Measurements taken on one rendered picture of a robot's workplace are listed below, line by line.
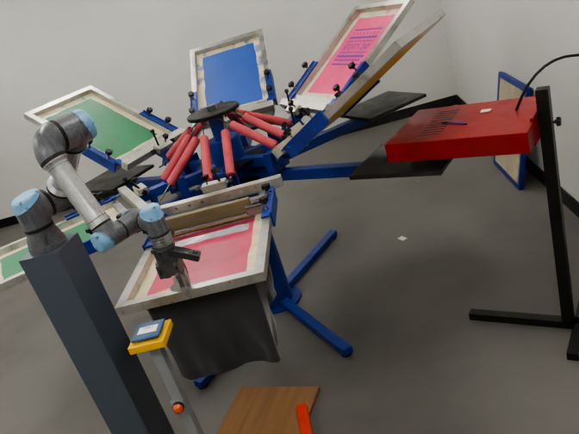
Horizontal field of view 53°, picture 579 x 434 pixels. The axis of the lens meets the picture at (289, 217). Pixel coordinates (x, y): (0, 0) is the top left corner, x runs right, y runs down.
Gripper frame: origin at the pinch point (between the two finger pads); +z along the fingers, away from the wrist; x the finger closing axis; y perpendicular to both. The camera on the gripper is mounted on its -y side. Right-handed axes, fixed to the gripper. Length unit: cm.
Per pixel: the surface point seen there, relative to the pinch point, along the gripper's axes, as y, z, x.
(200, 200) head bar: 7, -5, -80
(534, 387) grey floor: -122, 98, -19
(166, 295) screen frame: 8.1, -0.7, 1.9
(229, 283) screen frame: -15.9, 0.6, 1.9
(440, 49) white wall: -192, 35, -471
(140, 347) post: 13.7, 3.4, 25.6
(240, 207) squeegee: -16, -5, -57
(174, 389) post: 11.3, 26.5, 21.2
